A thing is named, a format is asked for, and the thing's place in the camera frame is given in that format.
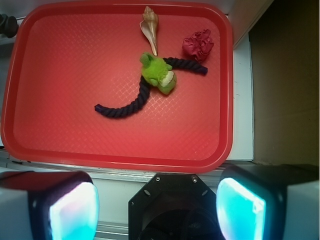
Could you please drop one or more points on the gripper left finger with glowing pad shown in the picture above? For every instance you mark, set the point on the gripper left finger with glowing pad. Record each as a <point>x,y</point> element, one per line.
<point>53,205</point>

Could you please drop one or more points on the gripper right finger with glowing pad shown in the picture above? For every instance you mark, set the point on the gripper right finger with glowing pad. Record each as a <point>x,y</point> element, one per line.
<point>269,202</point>

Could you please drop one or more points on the green plush animal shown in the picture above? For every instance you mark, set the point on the green plush animal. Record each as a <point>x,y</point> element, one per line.
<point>158,73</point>

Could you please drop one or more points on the red plastic tray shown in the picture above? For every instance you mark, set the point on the red plastic tray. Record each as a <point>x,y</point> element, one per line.
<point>70,56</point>

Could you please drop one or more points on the crumpled red paper ball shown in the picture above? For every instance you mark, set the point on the crumpled red paper ball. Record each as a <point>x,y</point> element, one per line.
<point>198,45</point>

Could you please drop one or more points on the black knob fixture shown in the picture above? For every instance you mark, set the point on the black knob fixture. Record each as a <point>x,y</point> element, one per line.
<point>8,25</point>

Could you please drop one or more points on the beige spiral seashell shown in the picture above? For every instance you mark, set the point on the beige spiral seashell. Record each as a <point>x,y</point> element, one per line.
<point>149,27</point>

